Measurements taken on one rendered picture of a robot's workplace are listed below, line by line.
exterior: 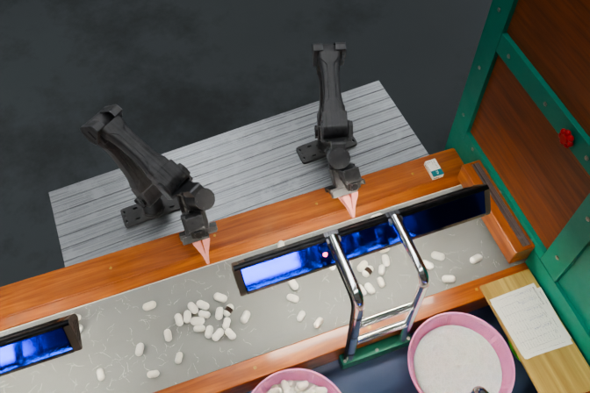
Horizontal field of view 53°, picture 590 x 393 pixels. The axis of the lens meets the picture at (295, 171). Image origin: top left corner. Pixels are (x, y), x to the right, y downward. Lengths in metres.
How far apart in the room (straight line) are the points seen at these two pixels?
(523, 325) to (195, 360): 0.86
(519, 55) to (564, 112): 0.19
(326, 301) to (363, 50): 1.87
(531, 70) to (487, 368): 0.76
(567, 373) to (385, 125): 0.95
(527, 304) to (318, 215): 0.61
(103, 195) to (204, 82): 1.29
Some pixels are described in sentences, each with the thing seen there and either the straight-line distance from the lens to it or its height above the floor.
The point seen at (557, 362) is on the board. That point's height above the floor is 0.78.
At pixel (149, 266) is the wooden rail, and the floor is 0.77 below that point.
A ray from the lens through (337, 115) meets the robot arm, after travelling 1.60.
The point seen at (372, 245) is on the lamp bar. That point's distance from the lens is 1.37.
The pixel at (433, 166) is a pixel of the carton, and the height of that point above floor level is 0.78.
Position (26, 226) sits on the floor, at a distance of 2.89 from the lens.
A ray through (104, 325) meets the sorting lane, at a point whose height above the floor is 0.74.
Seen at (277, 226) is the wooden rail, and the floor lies 0.77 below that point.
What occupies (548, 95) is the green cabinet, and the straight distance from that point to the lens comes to 1.46.
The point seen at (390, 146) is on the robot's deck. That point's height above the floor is 0.67.
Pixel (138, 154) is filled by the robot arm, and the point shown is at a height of 1.05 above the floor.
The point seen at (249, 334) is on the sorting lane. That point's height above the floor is 0.74.
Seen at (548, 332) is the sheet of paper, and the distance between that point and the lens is 1.71.
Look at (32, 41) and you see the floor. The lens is 3.65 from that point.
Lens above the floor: 2.29
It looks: 56 degrees down
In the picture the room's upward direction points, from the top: 2 degrees counter-clockwise
